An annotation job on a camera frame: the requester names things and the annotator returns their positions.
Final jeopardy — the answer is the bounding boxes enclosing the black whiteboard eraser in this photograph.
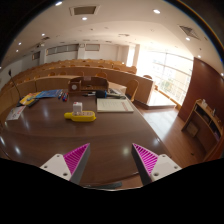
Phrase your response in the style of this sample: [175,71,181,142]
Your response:
[26,98,41,108]

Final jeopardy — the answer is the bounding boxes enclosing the yellow book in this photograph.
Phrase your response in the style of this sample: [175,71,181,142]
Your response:
[18,92,42,107]

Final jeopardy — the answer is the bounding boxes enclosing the black gooseneck microphone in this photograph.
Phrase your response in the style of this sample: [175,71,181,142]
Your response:
[7,68,24,102]

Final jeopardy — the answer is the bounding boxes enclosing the white book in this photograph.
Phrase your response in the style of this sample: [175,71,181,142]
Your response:
[96,97,135,114]

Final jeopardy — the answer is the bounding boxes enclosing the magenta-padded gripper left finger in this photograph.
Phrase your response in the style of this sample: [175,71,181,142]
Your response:
[39,142,92,185]

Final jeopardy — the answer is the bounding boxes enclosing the round ceiling lights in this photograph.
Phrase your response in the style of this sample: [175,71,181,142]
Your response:
[4,0,203,59]

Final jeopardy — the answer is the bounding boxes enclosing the white printed leaflet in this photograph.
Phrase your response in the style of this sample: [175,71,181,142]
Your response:
[5,105,27,122]

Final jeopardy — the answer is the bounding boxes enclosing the blue book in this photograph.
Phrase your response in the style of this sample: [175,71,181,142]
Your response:
[35,88,64,100]

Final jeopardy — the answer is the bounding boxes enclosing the wooden shelf unit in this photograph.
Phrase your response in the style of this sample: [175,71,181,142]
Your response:
[181,98,224,158]

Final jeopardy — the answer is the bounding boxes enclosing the rectangular ceiling vent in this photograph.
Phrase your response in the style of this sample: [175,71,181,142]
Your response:
[69,4,101,17]
[178,24,201,41]

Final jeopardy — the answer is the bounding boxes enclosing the curved wooden front desk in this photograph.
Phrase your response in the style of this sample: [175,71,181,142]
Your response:
[34,66,154,104]

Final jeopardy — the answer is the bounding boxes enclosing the rows of wooden auditorium seats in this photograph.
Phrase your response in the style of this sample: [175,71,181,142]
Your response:
[0,58,138,88]

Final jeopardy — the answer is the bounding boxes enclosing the white charger block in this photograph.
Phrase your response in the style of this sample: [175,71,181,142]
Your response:
[72,101,84,114]

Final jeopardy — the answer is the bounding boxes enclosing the wooden desk organizer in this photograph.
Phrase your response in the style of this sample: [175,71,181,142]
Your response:
[67,76,110,95]

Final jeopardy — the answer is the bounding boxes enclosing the grey paper stack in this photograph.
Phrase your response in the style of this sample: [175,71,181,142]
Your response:
[108,87,125,98]

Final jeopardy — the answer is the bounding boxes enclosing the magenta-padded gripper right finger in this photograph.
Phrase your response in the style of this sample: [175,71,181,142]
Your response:
[131,142,183,186]

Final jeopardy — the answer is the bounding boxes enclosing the large glass window wall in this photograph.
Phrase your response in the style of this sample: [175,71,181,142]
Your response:
[136,46,194,106]

